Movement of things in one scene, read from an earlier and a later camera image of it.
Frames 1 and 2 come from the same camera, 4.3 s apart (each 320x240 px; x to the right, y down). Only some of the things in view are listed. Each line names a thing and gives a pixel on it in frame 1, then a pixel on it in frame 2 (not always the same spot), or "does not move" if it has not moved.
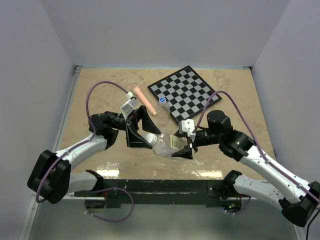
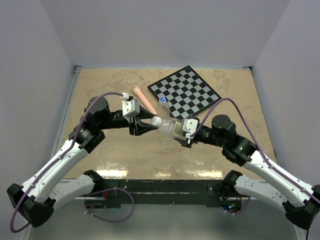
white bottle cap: (151, 138) -> (156, 121)
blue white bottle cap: (162, 99) does not move
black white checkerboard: (186, 93) does not move
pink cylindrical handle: (136, 89) does not move
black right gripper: (186, 151) -> (187, 143)
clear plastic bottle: (168, 143) -> (173, 126)
